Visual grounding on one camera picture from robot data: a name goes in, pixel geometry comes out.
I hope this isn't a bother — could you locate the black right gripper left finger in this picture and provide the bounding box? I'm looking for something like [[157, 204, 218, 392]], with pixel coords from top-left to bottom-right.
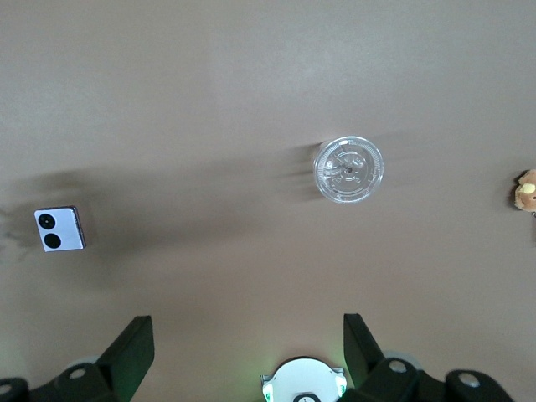
[[0, 315, 156, 402]]

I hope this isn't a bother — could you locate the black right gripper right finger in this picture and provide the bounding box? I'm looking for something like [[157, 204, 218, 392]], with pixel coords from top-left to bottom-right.
[[333, 312, 515, 402]]

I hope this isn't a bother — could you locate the white foldable phone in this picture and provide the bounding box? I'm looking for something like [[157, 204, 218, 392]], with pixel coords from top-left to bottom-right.
[[33, 205, 88, 254]]

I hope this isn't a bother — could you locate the clear plastic cup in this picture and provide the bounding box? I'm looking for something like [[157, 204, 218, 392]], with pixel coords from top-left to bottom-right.
[[312, 135, 384, 206]]

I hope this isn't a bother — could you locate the brown plush toy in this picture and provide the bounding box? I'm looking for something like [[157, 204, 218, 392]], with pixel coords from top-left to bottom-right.
[[512, 168, 536, 213]]

